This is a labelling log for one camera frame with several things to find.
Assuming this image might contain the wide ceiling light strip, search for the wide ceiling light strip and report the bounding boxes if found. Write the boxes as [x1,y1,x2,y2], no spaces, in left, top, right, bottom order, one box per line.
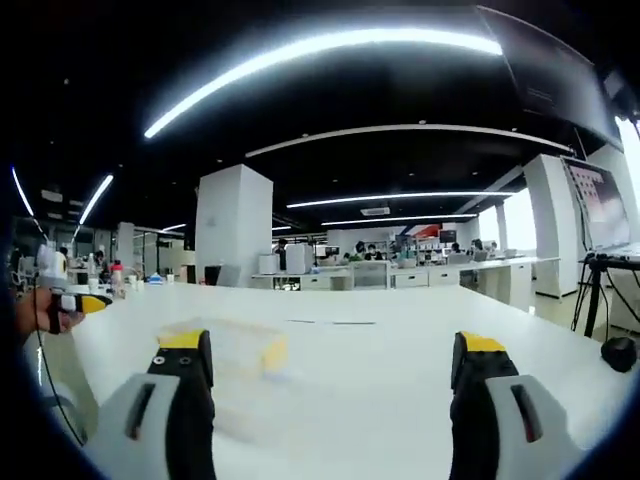
[285,189,516,209]

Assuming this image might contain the red capped drink bottle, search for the red capped drink bottle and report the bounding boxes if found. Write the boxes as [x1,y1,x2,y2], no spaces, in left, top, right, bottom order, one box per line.
[110,258,127,301]

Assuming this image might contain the grey mesh office chair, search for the grey mesh office chair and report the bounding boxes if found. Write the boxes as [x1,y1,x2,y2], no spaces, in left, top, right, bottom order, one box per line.
[352,260,391,290]

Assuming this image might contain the clear storage box yellow latches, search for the clear storage box yellow latches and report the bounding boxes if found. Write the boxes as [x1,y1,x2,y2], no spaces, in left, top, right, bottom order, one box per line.
[157,315,291,384]

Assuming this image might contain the short ceiling light strip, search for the short ceiling light strip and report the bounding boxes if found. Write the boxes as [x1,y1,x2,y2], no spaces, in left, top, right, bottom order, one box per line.
[78,173,115,226]
[10,167,36,219]

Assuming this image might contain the long curved ceiling light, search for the long curved ceiling light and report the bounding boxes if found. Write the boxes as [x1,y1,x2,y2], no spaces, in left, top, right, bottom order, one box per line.
[143,27,504,140]

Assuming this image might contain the black cable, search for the black cable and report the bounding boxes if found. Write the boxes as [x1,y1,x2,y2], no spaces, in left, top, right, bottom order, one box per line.
[29,287,89,446]

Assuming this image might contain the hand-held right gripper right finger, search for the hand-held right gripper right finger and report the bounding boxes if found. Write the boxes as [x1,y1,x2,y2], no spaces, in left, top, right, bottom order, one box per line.
[449,330,572,480]

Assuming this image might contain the black tripod stand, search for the black tripod stand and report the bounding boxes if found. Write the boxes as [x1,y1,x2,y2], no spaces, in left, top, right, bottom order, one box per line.
[569,252,640,340]

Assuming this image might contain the black round object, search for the black round object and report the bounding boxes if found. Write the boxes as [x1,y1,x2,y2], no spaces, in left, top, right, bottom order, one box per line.
[599,335,640,374]

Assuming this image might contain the row of white desks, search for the row of white desks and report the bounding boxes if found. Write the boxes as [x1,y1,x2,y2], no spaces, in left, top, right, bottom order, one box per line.
[249,254,561,301]

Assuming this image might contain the person's left hand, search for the person's left hand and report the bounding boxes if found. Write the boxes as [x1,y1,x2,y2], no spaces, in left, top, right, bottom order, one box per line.
[13,287,66,346]

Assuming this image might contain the large dark wall monitor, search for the large dark wall monitor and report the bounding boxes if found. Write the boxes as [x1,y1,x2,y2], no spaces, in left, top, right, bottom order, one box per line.
[477,4,626,151]

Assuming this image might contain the narrow ceiling light strip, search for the narrow ceiling light strip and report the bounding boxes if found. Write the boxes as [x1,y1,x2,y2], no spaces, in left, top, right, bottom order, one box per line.
[319,213,480,226]

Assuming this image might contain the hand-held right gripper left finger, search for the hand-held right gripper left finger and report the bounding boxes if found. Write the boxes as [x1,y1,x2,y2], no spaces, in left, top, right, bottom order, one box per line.
[84,328,217,480]

